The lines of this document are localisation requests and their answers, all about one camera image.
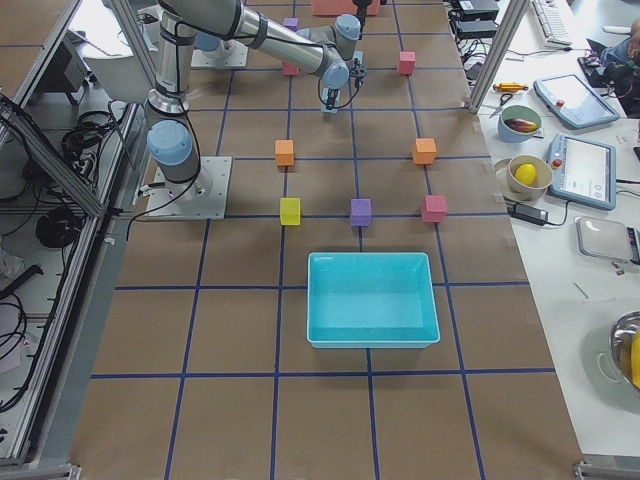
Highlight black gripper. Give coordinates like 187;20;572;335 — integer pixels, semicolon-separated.
322;87;342;111

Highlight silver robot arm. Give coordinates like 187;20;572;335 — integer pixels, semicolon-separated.
145;1;366;202

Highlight pink foam block back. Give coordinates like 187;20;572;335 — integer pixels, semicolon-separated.
281;61;301;77

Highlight pink foam block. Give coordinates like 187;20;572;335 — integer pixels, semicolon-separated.
281;61;301;77
397;51;416;76

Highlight orange foam block back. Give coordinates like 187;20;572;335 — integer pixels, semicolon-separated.
274;139;295;167

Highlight orange foam block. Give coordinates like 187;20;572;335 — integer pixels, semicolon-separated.
412;138;437;165
274;139;295;167

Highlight purple foam block back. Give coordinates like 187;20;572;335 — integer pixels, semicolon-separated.
283;17;299;31

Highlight purple foam block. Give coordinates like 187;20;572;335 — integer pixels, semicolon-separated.
350;198;372;227
283;17;299;31

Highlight pink foam block front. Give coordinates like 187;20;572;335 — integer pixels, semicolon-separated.
397;51;416;76

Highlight pink plastic bin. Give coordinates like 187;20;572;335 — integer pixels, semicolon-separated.
311;0;381;17

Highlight orange foam block front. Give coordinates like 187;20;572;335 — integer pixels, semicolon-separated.
412;138;437;165

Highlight purple foam block left side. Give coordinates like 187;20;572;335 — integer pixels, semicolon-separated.
350;198;372;227

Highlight yellow foam block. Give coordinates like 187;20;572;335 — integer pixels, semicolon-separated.
279;197;301;226

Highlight pink foam block front corner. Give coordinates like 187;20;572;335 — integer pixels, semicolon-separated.
421;195;448;223

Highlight scissors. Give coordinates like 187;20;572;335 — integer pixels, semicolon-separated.
490;92;514;118

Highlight blue bowl with fruit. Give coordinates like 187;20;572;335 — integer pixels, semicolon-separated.
497;105;542;143

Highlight cyan plastic bin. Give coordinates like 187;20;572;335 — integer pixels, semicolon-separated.
307;252;441;349

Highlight yellow lemon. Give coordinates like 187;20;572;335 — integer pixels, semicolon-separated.
513;163;537;186

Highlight beige bowl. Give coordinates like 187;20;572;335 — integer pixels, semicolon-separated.
506;155;553;201

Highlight black power adapter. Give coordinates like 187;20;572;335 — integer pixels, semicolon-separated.
507;203;548;226

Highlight white keyboard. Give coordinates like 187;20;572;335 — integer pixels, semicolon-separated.
529;0;573;49

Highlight blue teach pendant far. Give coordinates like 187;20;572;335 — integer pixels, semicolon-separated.
533;74;620;130

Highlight blue teach pendant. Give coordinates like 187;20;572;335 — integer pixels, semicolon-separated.
533;74;620;130
547;134;617;211

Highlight blue teach pendant near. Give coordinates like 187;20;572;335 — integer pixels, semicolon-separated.
547;134;617;211

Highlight grey kitchen scale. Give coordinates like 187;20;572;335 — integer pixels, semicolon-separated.
576;216;639;265

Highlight steel bowl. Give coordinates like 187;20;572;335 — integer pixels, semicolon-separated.
596;311;639;394

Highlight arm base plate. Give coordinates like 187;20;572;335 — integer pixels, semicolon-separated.
145;156;233;220
191;38;248;70

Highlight yellow handled tool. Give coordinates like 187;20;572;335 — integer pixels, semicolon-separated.
492;82;529;93

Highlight aluminium frame post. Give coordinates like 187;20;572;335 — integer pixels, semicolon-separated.
468;0;529;114

